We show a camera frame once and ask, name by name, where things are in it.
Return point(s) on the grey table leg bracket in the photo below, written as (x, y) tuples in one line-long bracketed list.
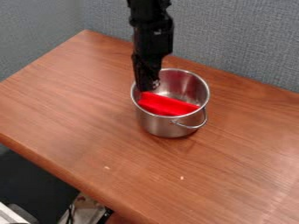
[(86, 211)]

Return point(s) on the white object at corner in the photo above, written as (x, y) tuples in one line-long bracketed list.
[(10, 217)]

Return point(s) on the stainless steel pot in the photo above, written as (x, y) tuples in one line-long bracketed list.
[(184, 86)]

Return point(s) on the red rectangular block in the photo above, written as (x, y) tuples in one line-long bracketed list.
[(164, 106)]

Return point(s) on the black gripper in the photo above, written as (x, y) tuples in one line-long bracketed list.
[(152, 38)]

